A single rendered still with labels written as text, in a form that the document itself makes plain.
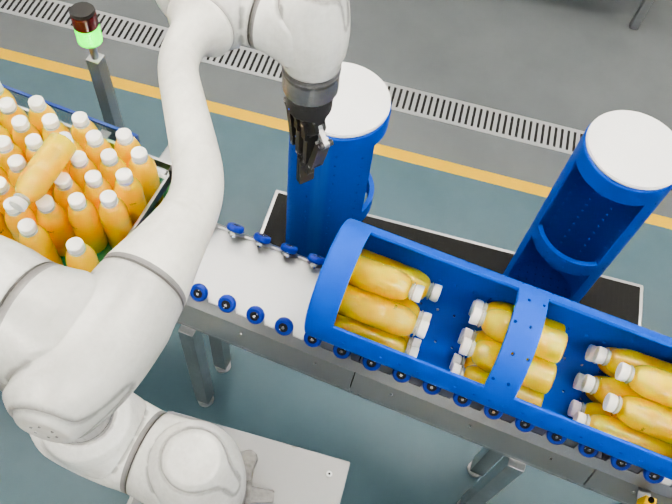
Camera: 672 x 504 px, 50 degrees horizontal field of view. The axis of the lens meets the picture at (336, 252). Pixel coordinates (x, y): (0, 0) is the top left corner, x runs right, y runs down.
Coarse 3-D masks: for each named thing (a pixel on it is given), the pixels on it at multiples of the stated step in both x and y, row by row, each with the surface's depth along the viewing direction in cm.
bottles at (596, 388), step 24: (384, 336) 159; (408, 336) 167; (480, 336) 161; (456, 360) 165; (576, 384) 166; (600, 384) 158; (624, 384) 157; (576, 408) 162; (600, 408) 161; (624, 432) 152
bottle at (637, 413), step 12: (624, 396) 153; (636, 396) 152; (624, 408) 151; (636, 408) 150; (648, 408) 149; (660, 408) 150; (624, 420) 151; (636, 420) 149; (648, 420) 149; (660, 420) 149; (648, 432) 150; (660, 432) 149
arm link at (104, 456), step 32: (0, 256) 71; (32, 256) 73; (0, 288) 69; (0, 384) 87; (128, 416) 120; (160, 416) 128; (64, 448) 116; (96, 448) 117; (128, 448) 122; (96, 480) 125
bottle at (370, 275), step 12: (360, 264) 157; (372, 264) 157; (384, 264) 158; (360, 276) 156; (372, 276) 156; (384, 276) 156; (396, 276) 156; (408, 276) 158; (360, 288) 159; (372, 288) 157; (384, 288) 156; (396, 288) 156; (408, 288) 156
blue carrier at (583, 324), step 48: (336, 240) 154; (384, 240) 170; (336, 288) 151; (480, 288) 171; (528, 288) 155; (336, 336) 156; (432, 336) 175; (528, 336) 147; (576, 336) 170; (624, 336) 165; (432, 384) 159; (480, 384) 151; (576, 432) 150
